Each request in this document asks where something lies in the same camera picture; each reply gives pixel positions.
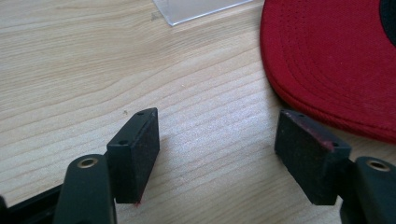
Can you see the red baseball cap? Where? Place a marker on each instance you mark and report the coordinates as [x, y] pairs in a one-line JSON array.
[[336, 56]]

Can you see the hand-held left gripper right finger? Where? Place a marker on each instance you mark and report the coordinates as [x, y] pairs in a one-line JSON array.
[[311, 155]]

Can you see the clear plastic sheet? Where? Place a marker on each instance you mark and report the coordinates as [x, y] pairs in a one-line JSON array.
[[193, 7]]

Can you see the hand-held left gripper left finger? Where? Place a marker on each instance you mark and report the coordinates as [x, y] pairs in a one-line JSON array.
[[130, 161]]

